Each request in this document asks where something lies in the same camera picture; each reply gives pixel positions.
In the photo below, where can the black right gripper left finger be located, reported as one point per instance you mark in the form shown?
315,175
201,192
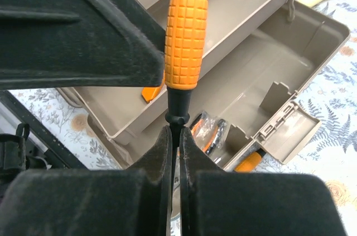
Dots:
134,201

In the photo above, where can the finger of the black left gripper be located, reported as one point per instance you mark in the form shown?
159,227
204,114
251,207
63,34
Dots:
64,43

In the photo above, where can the floral table mat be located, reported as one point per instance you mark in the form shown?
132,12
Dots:
331,97

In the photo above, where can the orange utility knife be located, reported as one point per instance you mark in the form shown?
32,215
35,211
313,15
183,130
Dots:
150,93

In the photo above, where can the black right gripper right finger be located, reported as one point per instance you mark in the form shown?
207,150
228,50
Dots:
216,202

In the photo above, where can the orange handled pliers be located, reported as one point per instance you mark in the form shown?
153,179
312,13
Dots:
210,133

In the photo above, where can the taupe plastic tool box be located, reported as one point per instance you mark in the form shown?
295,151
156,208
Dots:
259,55

